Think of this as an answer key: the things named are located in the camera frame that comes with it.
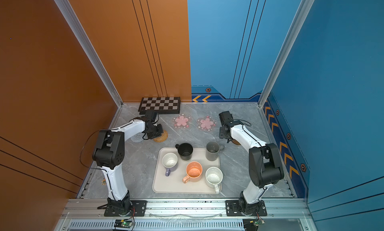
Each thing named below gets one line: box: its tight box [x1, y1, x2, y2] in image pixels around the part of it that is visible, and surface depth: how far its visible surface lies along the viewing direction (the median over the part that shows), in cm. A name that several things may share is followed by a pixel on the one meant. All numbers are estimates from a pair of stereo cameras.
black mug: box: [175, 142, 194, 161], surface depth 88 cm
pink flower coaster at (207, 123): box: [197, 116, 218, 132], surface depth 110 cm
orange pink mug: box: [182, 161, 203, 184], surface depth 81 cm
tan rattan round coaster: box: [153, 130, 168, 143], surface depth 101 cm
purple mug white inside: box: [162, 152, 178, 177], surface depth 85 cm
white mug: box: [205, 166, 224, 194], surface depth 79 cm
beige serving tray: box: [152, 147, 222, 194], surface depth 85 cm
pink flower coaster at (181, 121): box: [171, 113, 192, 130], surface depth 111 cm
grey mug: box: [205, 141, 220, 161], surface depth 86 cm
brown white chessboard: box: [138, 96, 181, 115], surface depth 118 cm
